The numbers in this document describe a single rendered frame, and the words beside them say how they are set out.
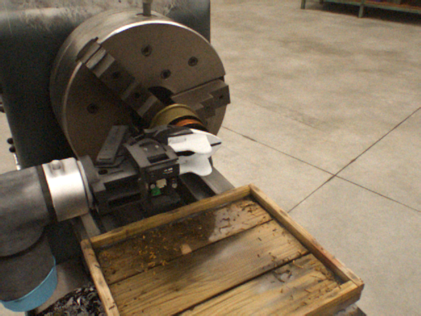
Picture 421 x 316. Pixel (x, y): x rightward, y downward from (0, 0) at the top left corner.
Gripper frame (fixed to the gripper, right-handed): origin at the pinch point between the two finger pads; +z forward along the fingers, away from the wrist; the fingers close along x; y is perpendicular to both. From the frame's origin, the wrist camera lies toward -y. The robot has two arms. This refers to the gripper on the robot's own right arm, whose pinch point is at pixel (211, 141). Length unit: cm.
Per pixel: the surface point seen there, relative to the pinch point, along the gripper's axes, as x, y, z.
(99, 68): 9.9, -13.0, -12.8
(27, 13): 14.9, -31.7, -19.6
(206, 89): 3.1, -12.6, 5.8
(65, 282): -54, -35, -25
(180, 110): 3.8, -5.0, -2.9
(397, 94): -109, -167, 280
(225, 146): -109, -158, 97
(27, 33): 11.8, -30.3, -20.4
